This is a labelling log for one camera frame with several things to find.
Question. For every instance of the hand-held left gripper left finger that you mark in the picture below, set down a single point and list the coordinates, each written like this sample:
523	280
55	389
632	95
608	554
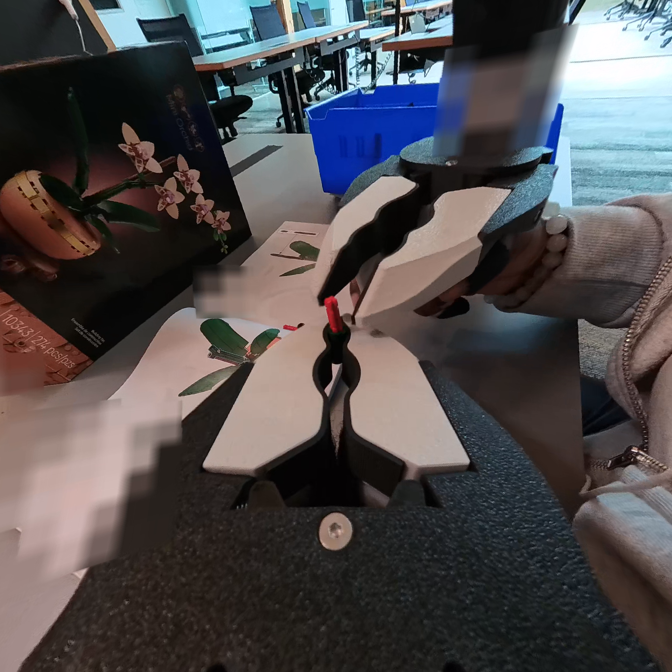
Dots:
273	409

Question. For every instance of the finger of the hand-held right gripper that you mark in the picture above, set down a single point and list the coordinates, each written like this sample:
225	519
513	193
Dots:
367	210
446	241

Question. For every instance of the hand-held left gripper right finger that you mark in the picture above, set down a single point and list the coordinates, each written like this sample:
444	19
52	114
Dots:
404	409

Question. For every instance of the green toy connector cylinder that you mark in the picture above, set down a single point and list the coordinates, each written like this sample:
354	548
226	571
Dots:
336	344

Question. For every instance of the person's right forearm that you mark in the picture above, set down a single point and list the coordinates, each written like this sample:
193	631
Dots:
603	262

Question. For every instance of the person's right hand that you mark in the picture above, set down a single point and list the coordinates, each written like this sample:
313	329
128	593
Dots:
514	273

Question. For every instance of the blue plastic bin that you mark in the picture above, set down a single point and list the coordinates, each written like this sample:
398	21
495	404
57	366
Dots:
367	141

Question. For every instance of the open building instruction booklet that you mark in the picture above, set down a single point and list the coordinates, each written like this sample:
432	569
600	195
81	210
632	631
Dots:
294	294

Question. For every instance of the person's blue jeans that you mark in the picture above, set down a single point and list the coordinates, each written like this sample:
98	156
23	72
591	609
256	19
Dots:
603	404

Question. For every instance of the black orchid set box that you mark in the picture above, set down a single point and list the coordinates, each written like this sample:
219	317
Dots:
131	262

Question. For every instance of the person's beige zip hoodie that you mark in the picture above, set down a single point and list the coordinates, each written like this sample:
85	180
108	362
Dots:
630	525

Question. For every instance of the row of black office chairs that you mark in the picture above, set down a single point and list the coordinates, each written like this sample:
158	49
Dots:
173	31

